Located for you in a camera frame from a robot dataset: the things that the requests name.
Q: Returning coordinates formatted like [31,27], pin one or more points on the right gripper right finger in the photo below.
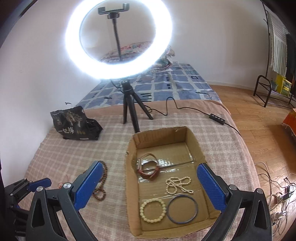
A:
[255,223]

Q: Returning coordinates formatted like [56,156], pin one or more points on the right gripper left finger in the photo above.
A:
[43,222]

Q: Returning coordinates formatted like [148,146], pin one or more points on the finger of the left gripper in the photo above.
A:
[40,183]

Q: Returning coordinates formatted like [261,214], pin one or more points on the brown strap wristwatch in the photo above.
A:
[148,167]

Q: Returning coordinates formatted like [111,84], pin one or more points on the pink plaid blanket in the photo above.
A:
[210,121]

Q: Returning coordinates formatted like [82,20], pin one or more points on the black snack bag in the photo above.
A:
[73,124]

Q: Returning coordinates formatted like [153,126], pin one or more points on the cardboard box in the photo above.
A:
[174,204]

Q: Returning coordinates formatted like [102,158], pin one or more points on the orange gift box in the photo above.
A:
[290,121]

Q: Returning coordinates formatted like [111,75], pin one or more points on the black tripod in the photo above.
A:
[129,97]

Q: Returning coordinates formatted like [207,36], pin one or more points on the black metal rack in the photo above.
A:
[265,87]

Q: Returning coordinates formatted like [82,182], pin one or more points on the yellow green box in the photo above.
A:
[283,85]

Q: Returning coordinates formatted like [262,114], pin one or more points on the dark hanging clothes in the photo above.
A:
[290,74]

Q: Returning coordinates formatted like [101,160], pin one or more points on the blue patterned bedsheet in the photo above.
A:
[181,82]

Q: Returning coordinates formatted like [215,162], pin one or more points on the floral folded quilt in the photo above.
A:
[132,51]

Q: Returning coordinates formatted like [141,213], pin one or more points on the black phone holder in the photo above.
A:
[113,15]

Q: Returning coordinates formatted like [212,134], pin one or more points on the striped hanging cloth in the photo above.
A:
[278,43]

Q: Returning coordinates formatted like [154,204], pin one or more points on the red string jade charm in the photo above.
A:
[65,180]

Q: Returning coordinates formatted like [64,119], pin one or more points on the white ring light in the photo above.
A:
[98,70]

